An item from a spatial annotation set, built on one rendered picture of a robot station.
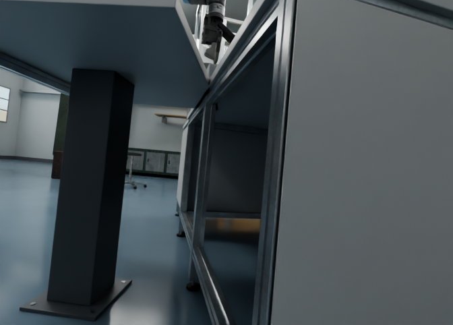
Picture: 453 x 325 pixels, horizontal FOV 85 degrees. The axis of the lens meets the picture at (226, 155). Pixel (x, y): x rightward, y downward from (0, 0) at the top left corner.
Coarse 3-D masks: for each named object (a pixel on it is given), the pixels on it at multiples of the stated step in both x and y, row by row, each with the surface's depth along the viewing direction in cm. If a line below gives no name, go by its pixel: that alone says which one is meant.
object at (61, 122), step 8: (64, 96) 445; (64, 104) 445; (64, 112) 445; (64, 120) 445; (56, 128) 443; (64, 128) 444; (56, 136) 441; (64, 136) 444; (56, 144) 441; (56, 152) 427; (56, 160) 427; (56, 168) 427; (56, 176) 427
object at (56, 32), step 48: (0, 0) 50; (48, 0) 49; (96, 0) 48; (144, 0) 48; (0, 48) 76; (48, 48) 72; (96, 48) 69; (144, 48) 66; (192, 48) 64; (144, 96) 121; (192, 96) 113
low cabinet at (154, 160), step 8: (136, 152) 651; (144, 152) 650; (152, 152) 648; (160, 152) 647; (168, 152) 646; (176, 152) 645; (128, 160) 652; (136, 160) 650; (144, 160) 650; (152, 160) 647; (160, 160) 646; (168, 160) 645; (176, 160) 643; (128, 168) 651; (136, 168) 650; (144, 168) 649; (152, 168) 647; (160, 168) 645; (168, 168) 644; (176, 168) 642; (152, 176) 650; (160, 176) 649; (168, 176) 648; (176, 176) 646
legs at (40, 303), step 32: (0, 64) 78; (96, 96) 87; (128, 96) 98; (96, 128) 86; (128, 128) 100; (64, 160) 86; (96, 160) 86; (64, 192) 86; (96, 192) 85; (64, 224) 86; (96, 224) 85; (64, 256) 85; (96, 256) 85; (64, 288) 85; (96, 288) 87
